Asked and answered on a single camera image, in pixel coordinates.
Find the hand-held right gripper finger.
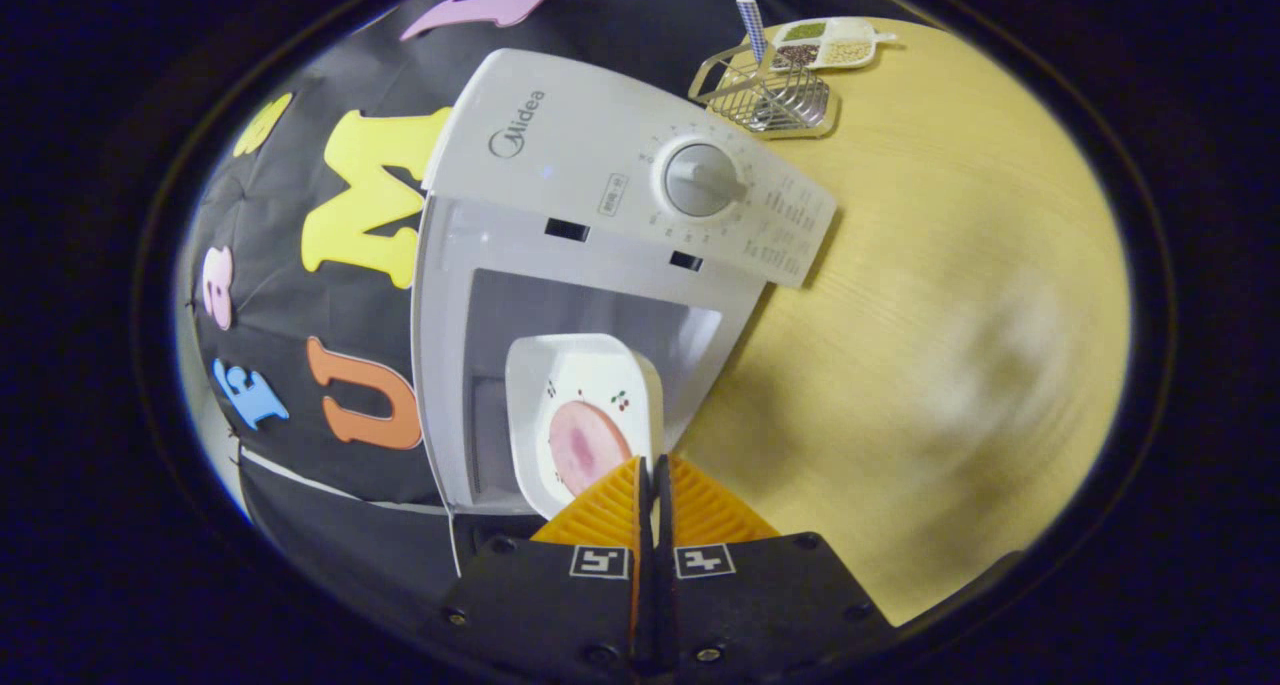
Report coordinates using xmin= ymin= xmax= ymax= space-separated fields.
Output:
xmin=438 ymin=455 xmax=654 ymax=671
xmin=655 ymin=453 xmax=896 ymax=671

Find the pink ham slice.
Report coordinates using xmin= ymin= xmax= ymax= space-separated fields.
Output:
xmin=548 ymin=400 xmax=633 ymax=498

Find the white square plate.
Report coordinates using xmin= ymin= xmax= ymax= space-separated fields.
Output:
xmin=505 ymin=333 xmax=665 ymax=521

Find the white microwave oven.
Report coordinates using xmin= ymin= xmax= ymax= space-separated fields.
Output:
xmin=410 ymin=48 xmax=839 ymax=576

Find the black backdrop cloth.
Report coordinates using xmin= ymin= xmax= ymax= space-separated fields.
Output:
xmin=180 ymin=0 xmax=921 ymax=636

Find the blue white striped straw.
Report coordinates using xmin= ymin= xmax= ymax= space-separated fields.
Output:
xmin=736 ymin=0 xmax=769 ymax=66

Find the white compartment snack dish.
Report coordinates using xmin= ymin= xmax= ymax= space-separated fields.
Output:
xmin=770 ymin=17 xmax=899 ymax=72

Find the metal wire basket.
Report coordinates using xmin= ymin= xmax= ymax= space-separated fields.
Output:
xmin=688 ymin=40 xmax=841 ymax=141

